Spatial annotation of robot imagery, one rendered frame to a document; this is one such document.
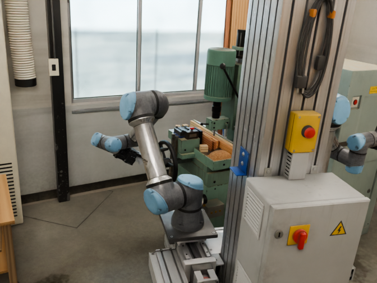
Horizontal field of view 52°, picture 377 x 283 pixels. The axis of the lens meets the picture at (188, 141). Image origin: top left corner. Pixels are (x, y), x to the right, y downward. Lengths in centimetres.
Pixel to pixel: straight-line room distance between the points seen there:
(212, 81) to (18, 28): 145
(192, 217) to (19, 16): 196
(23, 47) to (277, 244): 236
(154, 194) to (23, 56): 181
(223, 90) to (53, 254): 168
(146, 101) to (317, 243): 88
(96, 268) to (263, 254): 177
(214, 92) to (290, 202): 127
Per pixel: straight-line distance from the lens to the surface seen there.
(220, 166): 229
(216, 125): 246
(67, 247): 307
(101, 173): 372
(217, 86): 234
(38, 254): 305
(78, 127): 349
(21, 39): 306
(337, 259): 141
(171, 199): 160
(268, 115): 127
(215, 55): 231
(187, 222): 172
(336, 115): 163
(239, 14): 386
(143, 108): 164
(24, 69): 309
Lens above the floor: 179
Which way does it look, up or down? 21 degrees down
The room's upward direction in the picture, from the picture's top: 4 degrees clockwise
